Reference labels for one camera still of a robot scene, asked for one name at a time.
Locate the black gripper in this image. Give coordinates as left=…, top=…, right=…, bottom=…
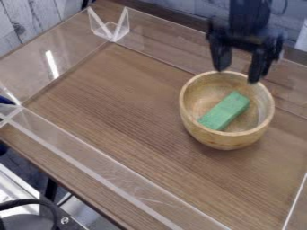
left=207, top=0, right=288, bottom=84

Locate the green rectangular block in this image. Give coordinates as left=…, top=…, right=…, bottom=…
left=197, top=91, right=250, bottom=131

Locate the light wooden bowl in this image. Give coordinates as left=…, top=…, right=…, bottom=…
left=179, top=71, right=275, bottom=150

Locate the clear acrylic front barrier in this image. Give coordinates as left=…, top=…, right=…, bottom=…
left=0, top=89, right=229, bottom=230

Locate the blue object at left edge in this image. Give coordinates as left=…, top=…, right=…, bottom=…
left=0, top=95, right=15, bottom=105

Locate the black metal table leg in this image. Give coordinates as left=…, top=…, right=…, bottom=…
left=40, top=179, right=88, bottom=230

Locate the clear acrylic corner bracket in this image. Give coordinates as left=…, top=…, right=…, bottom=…
left=88, top=7, right=129, bottom=42

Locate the black cable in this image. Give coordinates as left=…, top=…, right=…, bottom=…
left=0, top=199, right=60, bottom=230

